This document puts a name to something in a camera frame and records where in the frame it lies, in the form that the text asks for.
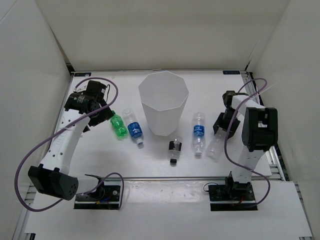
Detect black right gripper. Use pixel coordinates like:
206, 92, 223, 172
213, 108, 241, 140

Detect green plastic soda bottle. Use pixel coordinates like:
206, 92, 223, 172
110, 110, 128, 139

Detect clear unlabelled plastic bottle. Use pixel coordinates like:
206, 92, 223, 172
206, 131, 226, 162

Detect blue label Aquarius bottle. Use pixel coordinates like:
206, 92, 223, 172
192, 112, 206, 158

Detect blue label Pocari bottle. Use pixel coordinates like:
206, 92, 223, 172
122, 108, 144, 149

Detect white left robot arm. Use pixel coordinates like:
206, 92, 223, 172
28, 80, 114, 200

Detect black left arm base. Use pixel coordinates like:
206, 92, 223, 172
73, 179, 123, 210

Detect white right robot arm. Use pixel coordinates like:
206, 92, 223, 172
213, 90, 278, 200

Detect white octagonal plastic bin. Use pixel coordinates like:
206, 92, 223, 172
138, 71, 189, 136

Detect small black label bottle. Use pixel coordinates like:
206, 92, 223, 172
168, 135, 182, 166

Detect aluminium rail across table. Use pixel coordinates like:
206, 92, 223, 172
64, 174, 253, 183

